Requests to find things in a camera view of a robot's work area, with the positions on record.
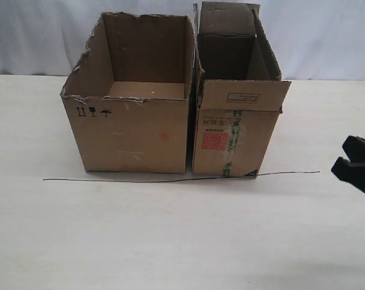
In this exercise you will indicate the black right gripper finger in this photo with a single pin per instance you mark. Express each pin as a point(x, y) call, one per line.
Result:
point(352, 173)
point(354, 148)

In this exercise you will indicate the thin black line marker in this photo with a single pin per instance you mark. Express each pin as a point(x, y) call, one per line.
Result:
point(182, 179)

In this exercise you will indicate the large torn cardboard box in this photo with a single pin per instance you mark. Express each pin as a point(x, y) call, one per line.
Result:
point(127, 98)

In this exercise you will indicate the small taped cardboard box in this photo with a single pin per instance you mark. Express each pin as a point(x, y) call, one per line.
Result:
point(239, 90)

